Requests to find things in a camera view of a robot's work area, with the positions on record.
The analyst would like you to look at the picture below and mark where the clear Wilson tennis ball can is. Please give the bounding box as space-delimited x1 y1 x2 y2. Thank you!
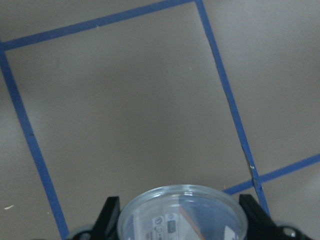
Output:
117 184 248 240

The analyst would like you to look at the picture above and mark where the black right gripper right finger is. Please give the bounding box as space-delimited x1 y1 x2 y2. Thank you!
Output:
239 194 277 240

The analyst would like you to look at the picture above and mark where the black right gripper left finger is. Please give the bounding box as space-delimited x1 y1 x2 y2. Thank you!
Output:
91 196 120 240

